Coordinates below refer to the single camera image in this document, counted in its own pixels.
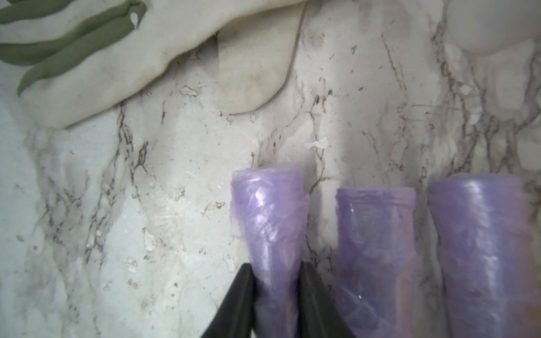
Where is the white green work glove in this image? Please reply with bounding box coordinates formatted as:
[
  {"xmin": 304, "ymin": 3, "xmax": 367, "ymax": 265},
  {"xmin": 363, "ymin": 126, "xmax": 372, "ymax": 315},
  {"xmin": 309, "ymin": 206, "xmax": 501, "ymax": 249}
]
[{"xmin": 1, "ymin": 1, "xmax": 305, "ymax": 128}]

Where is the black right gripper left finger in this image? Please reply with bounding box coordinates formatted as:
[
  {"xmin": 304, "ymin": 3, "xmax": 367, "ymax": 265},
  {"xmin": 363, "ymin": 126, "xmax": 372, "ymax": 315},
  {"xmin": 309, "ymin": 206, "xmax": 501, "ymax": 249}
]
[{"xmin": 201, "ymin": 263, "xmax": 256, "ymax": 338}]

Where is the purple trash bag roll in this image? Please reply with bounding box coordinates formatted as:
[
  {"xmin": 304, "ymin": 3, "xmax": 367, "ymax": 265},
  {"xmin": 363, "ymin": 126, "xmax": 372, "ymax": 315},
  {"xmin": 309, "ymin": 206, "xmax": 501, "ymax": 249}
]
[
  {"xmin": 231, "ymin": 164, "xmax": 309, "ymax": 337},
  {"xmin": 428, "ymin": 174, "xmax": 540, "ymax": 337},
  {"xmin": 333, "ymin": 187, "xmax": 416, "ymax": 337}
]

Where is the pink flower in white pot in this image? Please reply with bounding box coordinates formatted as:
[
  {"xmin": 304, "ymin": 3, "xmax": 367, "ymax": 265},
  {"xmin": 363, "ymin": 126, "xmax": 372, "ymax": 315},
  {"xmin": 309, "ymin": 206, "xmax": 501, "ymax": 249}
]
[{"xmin": 446, "ymin": 0, "xmax": 540, "ymax": 55}]

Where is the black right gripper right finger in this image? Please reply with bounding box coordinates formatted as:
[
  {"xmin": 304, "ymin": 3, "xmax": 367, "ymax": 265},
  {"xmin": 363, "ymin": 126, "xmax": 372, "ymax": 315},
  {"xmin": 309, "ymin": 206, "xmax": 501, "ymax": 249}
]
[{"xmin": 299, "ymin": 262, "xmax": 355, "ymax": 338}]

